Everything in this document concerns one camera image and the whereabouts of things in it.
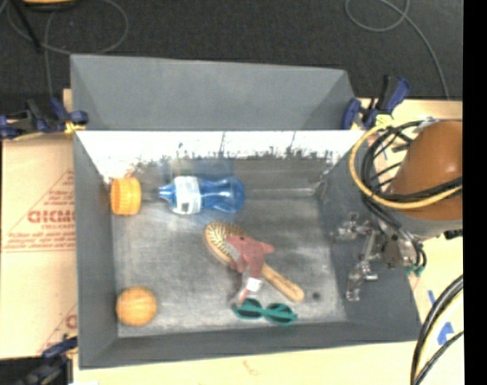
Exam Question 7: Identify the wooden hairbrush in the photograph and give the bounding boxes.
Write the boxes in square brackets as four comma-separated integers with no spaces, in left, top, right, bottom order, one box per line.
[204,221,306,304]

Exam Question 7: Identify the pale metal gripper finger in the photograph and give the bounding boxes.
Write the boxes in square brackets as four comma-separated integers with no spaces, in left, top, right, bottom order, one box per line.
[330,212,373,242]
[344,258,379,302]

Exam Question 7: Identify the grey metal bin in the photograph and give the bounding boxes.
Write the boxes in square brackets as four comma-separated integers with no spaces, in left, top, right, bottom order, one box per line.
[69,54,423,369]

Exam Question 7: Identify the green sunglasses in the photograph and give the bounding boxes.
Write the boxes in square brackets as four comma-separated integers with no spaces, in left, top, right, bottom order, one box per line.
[231,298,298,327]

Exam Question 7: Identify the brown cardboard board, red print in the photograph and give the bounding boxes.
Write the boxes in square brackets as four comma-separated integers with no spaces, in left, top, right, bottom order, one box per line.
[0,133,80,361]

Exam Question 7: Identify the blue clear plastic bottle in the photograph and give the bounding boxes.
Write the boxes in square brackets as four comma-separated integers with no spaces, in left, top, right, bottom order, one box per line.
[156,174,246,217]

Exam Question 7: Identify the pink toy dolphin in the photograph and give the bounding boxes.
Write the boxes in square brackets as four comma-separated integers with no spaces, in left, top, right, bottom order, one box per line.
[225,233,276,306]

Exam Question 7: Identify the orange ball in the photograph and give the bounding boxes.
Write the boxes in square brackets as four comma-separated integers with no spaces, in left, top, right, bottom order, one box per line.
[115,286,159,327]

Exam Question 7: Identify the orange ribbed cup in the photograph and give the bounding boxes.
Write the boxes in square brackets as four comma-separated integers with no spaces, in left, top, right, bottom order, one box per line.
[109,176,143,217]

